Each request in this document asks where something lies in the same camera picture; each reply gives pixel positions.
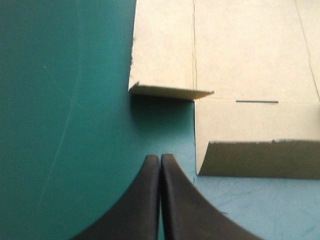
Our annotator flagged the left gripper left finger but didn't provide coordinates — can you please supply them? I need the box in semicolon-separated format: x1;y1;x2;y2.
71;154;161;240

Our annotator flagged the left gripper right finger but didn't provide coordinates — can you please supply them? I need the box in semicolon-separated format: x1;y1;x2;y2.
160;153;264;240

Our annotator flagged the brown cardboard box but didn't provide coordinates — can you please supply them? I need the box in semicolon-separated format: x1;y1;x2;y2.
128;0;320;179

